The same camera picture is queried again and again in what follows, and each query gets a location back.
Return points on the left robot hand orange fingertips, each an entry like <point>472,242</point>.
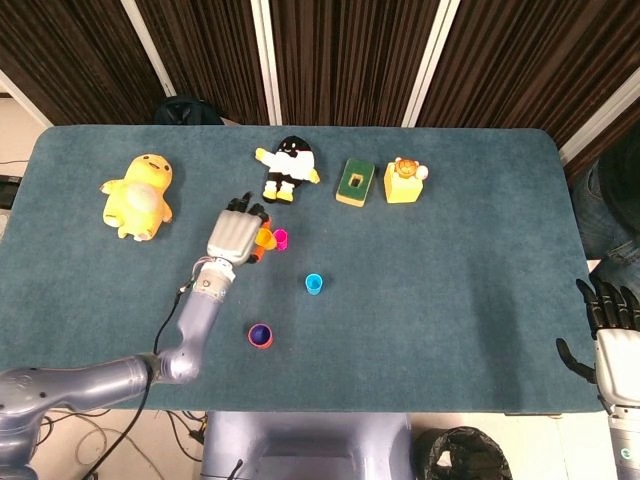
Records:
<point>232,235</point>

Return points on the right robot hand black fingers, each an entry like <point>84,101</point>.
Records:
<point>620,367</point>

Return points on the yellow plastic cup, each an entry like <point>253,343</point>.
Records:
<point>265,238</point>

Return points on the magenta plastic cup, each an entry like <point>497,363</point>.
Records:
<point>282,241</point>

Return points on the cyan plastic cup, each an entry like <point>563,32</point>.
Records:
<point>313,284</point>

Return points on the dark blue plastic cup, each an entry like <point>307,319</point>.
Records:
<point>259,334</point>

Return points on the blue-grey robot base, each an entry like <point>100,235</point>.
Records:
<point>305,445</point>

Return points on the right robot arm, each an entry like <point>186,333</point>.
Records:
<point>627,447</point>

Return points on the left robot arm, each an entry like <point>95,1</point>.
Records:
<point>197,325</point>

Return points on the black white penguin plush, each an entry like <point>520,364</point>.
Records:
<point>290,165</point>

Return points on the yellow duck plush toy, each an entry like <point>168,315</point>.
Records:
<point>137,200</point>

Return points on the orange plastic cup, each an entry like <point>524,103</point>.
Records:
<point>263,346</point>

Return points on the green yellow sponge block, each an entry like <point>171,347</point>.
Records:
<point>350,192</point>

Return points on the black chair back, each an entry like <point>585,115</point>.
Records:
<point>185,112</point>

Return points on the person in blue jeans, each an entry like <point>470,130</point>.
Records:
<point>600,220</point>

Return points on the yellow block with bear figure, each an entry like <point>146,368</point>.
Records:
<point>400,190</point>

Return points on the black trash bag bin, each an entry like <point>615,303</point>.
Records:
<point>460,455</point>

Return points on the blue table cloth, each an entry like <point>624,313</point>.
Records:
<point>425,300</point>

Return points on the dark device box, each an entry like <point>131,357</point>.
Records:
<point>7,192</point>

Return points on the white partition frame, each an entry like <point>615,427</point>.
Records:
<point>267,60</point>
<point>150,47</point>
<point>25,100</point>
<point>600,117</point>
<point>430,65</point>

